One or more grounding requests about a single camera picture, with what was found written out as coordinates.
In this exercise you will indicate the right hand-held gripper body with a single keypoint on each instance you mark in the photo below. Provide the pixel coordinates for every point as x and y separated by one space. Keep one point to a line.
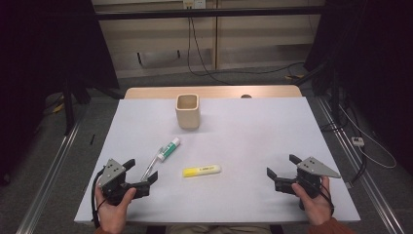
308 182

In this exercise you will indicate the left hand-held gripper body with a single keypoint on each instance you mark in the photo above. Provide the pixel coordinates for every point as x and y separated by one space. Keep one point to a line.
112 182

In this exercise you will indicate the white green toothpaste tube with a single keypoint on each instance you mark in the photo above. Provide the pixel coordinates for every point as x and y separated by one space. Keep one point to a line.
168 149

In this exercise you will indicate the yellow highlighter pen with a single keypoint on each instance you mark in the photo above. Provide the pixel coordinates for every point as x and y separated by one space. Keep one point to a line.
201 170

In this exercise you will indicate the beige square cup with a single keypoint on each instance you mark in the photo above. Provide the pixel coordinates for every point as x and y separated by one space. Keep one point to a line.
187 112

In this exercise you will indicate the person's right hand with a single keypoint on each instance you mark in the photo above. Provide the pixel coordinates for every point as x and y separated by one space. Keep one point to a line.
316 204

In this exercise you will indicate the person's left hand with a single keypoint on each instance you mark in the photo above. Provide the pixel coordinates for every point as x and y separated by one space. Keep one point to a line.
112 214

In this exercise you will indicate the white power strip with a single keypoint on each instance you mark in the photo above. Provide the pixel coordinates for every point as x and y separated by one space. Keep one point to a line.
357 141

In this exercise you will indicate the black metal stand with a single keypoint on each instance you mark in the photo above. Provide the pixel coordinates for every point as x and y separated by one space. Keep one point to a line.
68 110

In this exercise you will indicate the black curtain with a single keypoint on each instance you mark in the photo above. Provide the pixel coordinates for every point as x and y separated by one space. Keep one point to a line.
39 65
373 48

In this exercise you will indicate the black horizontal bar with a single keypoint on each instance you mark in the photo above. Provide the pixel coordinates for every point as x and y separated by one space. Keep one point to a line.
211 13

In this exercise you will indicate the aluminium floor rail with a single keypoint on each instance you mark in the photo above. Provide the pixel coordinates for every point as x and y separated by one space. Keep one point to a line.
48 182
360 172

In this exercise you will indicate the white wall socket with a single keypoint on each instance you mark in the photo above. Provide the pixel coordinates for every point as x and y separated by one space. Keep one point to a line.
195 3

